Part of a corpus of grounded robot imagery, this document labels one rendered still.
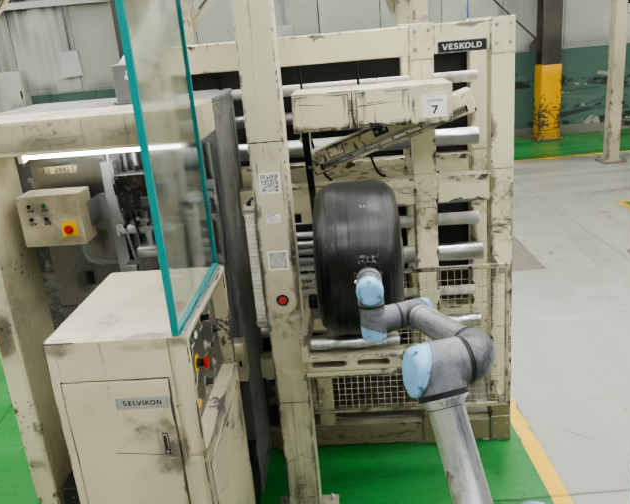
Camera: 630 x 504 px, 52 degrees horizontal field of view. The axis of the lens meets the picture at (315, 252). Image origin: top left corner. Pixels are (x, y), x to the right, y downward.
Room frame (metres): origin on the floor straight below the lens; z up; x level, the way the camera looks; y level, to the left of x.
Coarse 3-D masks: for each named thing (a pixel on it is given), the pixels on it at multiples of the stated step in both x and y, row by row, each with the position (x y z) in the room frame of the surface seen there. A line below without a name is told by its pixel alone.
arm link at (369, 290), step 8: (368, 272) 1.78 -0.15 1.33; (360, 280) 1.73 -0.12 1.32; (368, 280) 1.70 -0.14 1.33; (376, 280) 1.70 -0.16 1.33; (360, 288) 1.69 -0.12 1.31; (368, 288) 1.68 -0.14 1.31; (376, 288) 1.68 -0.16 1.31; (360, 296) 1.68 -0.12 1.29; (368, 296) 1.68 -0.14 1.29; (376, 296) 1.68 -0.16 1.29; (360, 304) 1.71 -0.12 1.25; (368, 304) 1.68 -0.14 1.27; (376, 304) 1.70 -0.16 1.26
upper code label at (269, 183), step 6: (258, 174) 2.26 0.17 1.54; (264, 174) 2.26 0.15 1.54; (270, 174) 2.26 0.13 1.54; (276, 174) 2.26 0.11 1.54; (264, 180) 2.26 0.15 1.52; (270, 180) 2.26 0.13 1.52; (276, 180) 2.26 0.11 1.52; (264, 186) 2.26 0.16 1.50; (270, 186) 2.26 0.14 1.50; (276, 186) 2.26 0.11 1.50; (264, 192) 2.26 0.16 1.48; (270, 192) 2.26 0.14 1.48; (276, 192) 2.26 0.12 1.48
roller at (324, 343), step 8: (344, 336) 2.20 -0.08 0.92; (352, 336) 2.19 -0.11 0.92; (360, 336) 2.18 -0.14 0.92; (392, 336) 2.17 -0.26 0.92; (400, 336) 2.16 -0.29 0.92; (312, 344) 2.18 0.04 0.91; (320, 344) 2.18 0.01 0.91; (328, 344) 2.17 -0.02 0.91; (336, 344) 2.17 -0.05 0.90; (344, 344) 2.17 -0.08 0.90; (352, 344) 2.17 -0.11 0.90; (360, 344) 2.16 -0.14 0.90; (368, 344) 2.16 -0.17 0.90; (376, 344) 2.16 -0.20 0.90; (384, 344) 2.16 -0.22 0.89; (392, 344) 2.16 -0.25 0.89; (400, 344) 2.16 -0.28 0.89
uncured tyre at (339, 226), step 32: (320, 192) 2.31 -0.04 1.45; (352, 192) 2.24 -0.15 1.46; (384, 192) 2.23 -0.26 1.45; (320, 224) 2.15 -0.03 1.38; (352, 224) 2.11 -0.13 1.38; (384, 224) 2.10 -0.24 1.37; (320, 256) 2.09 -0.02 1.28; (352, 256) 2.06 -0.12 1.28; (384, 256) 2.05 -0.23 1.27; (320, 288) 2.08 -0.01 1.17; (352, 288) 2.04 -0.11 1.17; (384, 288) 2.03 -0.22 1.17; (352, 320) 2.07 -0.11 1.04
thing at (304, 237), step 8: (296, 224) 2.79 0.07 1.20; (304, 224) 2.79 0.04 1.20; (312, 224) 2.78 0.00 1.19; (296, 232) 2.79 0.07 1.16; (304, 232) 2.67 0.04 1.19; (312, 232) 2.67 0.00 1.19; (304, 240) 2.79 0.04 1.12; (312, 240) 2.67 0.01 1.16; (304, 248) 2.68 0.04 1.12; (312, 248) 2.67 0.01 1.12; (304, 256) 2.79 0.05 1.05; (312, 256) 2.79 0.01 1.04; (304, 264) 2.79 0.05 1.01; (312, 264) 2.67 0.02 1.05; (304, 272) 2.79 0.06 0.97; (312, 272) 2.79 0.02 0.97; (312, 280) 2.68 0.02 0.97
